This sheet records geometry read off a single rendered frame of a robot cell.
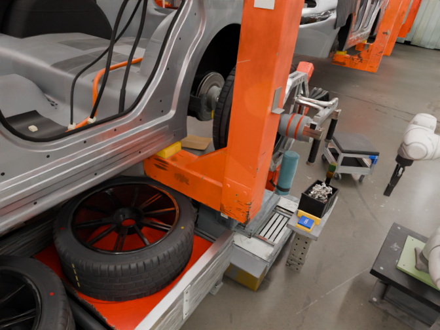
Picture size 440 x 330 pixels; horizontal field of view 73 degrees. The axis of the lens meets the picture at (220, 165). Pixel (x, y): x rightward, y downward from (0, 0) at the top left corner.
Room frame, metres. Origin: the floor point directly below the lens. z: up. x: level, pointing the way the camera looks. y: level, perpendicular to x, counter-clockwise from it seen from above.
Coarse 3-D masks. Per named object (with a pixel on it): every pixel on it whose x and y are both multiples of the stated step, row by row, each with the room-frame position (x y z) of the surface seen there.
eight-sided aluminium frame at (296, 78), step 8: (296, 72) 1.67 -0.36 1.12; (288, 80) 1.49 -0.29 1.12; (296, 80) 1.52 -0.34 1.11; (304, 80) 1.65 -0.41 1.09; (288, 88) 1.45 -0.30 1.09; (304, 88) 1.71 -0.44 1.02; (304, 96) 1.77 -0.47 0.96; (296, 104) 1.80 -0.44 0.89; (296, 112) 1.80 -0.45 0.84; (288, 144) 1.70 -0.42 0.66; (280, 152) 1.66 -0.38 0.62; (272, 160) 1.44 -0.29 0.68; (280, 160) 1.57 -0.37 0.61; (272, 168) 1.46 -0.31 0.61
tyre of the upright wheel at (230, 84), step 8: (232, 72) 1.55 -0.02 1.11; (232, 80) 1.51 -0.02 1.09; (224, 88) 1.49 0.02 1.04; (232, 88) 1.47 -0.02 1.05; (224, 96) 1.46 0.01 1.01; (224, 104) 1.44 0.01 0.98; (216, 112) 1.44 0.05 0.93; (224, 112) 1.42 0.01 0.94; (216, 120) 1.43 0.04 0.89; (224, 120) 1.41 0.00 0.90; (216, 128) 1.43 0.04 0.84; (224, 128) 1.40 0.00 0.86; (216, 136) 1.43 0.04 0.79; (224, 136) 1.40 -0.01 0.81; (216, 144) 1.45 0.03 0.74; (224, 144) 1.41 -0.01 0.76; (280, 144) 1.78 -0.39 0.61; (272, 152) 1.68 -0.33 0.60
